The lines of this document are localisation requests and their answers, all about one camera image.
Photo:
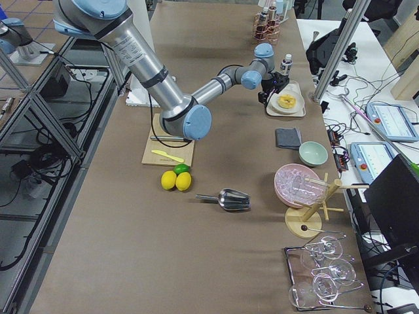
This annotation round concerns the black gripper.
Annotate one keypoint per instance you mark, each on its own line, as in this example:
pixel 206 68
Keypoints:
pixel 269 86

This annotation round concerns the glazed yellow donut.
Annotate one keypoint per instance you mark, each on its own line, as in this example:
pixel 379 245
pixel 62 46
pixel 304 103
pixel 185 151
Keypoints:
pixel 286 101

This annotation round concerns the white round plate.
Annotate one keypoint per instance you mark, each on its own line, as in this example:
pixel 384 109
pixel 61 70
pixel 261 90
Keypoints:
pixel 274 109

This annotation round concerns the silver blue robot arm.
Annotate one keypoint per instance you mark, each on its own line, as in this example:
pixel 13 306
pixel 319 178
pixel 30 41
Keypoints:
pixel 19 45
pixel 183 115

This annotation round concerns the cream rabbit tray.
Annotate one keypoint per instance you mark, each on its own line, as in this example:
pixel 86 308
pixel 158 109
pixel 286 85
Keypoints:
pixel 293 86

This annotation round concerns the dark tea bottle on tray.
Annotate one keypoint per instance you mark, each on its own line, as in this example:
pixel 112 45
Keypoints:
pixel 286 64

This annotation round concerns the mirrored glass tray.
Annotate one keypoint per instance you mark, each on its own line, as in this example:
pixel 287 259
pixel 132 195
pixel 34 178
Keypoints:
pixel 298 273

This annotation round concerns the grey folded cloth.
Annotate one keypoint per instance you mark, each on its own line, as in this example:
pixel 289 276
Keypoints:
pixel 288 138

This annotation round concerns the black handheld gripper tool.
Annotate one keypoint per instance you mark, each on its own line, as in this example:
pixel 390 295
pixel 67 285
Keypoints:
pixel 336 79

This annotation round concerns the mint green bowl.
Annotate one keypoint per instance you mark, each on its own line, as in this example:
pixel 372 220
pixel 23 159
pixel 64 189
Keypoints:
pixel 313 154

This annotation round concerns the tea bottle in rack upper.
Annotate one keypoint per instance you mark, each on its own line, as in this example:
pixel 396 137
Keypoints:
pixel 262 22

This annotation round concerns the tea bottle in rack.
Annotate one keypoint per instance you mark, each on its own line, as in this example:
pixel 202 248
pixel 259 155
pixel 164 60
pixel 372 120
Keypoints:
pixel 262 22
pixel 272 14

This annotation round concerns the tea bottle in rack lower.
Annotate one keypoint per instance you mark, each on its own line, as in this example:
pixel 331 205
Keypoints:
pixel 272 14

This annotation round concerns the pink bowl with ice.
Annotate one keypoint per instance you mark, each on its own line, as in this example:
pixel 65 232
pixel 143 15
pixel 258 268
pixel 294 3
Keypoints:
pixel 297 185

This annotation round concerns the bamboo cutting board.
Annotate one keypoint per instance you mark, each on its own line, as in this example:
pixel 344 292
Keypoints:
pixel 177 150

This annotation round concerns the metal ice scoop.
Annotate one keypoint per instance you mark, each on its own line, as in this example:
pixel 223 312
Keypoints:
pixel 230 200

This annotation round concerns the yellow plastic knife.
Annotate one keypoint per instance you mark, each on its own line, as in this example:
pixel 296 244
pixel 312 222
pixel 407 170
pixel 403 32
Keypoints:
pixel 166 155

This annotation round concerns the green lime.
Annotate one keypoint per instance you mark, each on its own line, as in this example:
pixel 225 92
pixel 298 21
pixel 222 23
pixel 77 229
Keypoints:
pixel 181 168

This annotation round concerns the teach pendant near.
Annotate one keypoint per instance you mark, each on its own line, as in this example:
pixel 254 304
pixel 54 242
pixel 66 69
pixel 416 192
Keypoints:
pixel 371 158

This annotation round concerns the teach pendant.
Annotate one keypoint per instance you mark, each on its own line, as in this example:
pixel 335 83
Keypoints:
pixel 392 120
pixel 371 158

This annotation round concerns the yellow lemon near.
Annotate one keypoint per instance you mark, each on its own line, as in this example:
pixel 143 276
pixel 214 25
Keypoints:
pixel 183 181

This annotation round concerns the yellow lemon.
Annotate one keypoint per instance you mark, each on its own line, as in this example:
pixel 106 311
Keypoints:
pixel 183 181
pixel 168 180

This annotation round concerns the teach pendant far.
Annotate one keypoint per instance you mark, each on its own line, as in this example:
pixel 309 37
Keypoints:
pixel 392 120

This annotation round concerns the wooden mug tree stand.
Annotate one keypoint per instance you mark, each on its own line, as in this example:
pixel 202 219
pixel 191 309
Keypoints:
pixel 306 221

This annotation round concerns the yellow lemon far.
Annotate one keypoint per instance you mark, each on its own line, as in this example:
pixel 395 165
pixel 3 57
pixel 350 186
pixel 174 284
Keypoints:
pixel 168 180

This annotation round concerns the wine glass far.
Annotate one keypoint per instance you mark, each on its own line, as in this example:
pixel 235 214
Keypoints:
pixel 317 252

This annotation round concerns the wine glass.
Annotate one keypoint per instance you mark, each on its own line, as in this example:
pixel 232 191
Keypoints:
pixel 328 290
pixel 317 252
pixel 339 270

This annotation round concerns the black monitor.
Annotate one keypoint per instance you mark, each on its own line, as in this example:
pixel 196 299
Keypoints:
pixel 391 202

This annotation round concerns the wine glass middle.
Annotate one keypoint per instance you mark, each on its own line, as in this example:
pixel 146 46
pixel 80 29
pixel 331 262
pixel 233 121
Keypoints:
pixel 339 270

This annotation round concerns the wine glass near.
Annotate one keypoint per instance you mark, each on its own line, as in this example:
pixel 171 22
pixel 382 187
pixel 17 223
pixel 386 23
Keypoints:
pixel 328 290

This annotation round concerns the copper wire bottle rack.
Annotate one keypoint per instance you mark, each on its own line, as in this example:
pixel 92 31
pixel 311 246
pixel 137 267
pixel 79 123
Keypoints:
pixel 270 36

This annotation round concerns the aluminium frame post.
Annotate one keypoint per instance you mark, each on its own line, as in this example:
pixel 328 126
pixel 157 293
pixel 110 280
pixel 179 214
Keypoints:
pixel 354 18

